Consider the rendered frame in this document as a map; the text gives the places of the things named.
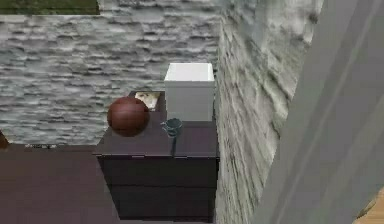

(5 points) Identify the dark brown chest of drawers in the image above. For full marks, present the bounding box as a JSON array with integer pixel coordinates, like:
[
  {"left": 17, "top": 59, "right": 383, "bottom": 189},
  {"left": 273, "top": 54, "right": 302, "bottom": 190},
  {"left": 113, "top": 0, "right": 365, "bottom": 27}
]
[{"left": 92, "top": 90, "right": 221, "bottom": 224}]

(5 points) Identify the brown basketball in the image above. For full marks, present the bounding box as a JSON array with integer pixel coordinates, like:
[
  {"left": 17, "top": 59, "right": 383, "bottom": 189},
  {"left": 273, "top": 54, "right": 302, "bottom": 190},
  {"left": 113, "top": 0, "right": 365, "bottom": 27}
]
[{"left": 106, "top": 96, "right": 151, "bottom": 138}]

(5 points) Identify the dark framed photo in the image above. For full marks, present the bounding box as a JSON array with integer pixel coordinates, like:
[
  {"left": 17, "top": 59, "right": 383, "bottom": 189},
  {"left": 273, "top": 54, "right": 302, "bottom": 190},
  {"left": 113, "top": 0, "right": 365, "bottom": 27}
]
[{"left": 128, "top": 90, "right": 167, "bottom": 113}]

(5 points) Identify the green framed wall picture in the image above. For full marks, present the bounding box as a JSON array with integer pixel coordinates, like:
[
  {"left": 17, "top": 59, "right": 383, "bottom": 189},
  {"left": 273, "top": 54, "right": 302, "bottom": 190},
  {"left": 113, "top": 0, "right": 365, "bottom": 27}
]
[{"left": 0, "top": 0, "right": 101, "bottom": 16}]

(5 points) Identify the white square box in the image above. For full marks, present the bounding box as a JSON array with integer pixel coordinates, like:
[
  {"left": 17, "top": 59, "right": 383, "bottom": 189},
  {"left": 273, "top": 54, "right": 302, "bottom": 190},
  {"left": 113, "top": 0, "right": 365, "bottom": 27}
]
[{"left": 163, "top": 62, "right": 216, "bottom": 123}]

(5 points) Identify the brown wooden furniture corner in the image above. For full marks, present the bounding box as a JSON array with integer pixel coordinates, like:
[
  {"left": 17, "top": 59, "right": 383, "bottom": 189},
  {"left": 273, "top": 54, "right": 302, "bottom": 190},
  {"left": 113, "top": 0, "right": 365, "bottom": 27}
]
[{"left": 0, "top": 130, "right": 10, "bottom": 150}]

